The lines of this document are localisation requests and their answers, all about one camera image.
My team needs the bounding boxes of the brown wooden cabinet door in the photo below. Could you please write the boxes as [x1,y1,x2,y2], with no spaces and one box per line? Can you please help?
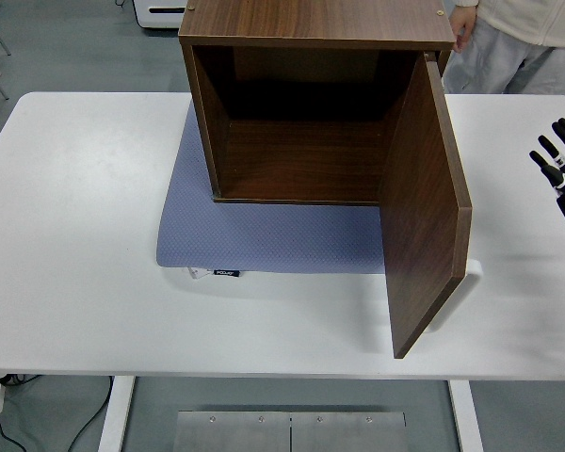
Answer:
[377,51,473,360]

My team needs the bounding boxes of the brown wooden cabinet body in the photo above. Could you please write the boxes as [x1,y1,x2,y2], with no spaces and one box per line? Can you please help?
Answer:
[177,0,456,207]

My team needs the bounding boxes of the person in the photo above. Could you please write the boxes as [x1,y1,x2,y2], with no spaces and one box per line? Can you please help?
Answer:
[444,0,565,95]

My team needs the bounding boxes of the person's hand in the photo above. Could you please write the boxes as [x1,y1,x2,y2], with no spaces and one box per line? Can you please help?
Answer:
[450,4,476,54]

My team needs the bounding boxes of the white table leg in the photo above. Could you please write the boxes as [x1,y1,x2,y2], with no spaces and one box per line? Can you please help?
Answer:
[97,376,137,452]
[448,379,485,452]

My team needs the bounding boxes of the blue-grey textured mat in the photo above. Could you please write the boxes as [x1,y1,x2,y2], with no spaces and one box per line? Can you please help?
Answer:
[155,101,388,276]

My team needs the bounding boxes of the grey metal plate with screws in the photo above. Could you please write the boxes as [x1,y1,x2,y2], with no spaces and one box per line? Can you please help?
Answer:
[289,412,407,452]
[172,411,292,452]

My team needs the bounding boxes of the white appliance with black slot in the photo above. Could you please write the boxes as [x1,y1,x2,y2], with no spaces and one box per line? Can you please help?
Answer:
[132,0,193,30]

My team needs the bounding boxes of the white cabinet door handle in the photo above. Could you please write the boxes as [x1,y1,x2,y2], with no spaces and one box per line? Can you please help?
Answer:
[422,259,483,334]

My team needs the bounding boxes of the black floor cable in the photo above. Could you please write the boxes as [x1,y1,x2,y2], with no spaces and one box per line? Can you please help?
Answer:
[0,375,115,452]

